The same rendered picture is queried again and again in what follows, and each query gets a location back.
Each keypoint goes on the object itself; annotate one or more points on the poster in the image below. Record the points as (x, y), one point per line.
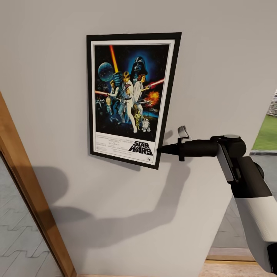
(130, 80)

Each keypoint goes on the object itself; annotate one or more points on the door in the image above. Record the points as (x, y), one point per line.
(30, 242)

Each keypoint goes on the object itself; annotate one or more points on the fixed window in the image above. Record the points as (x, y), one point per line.
(229, 245)

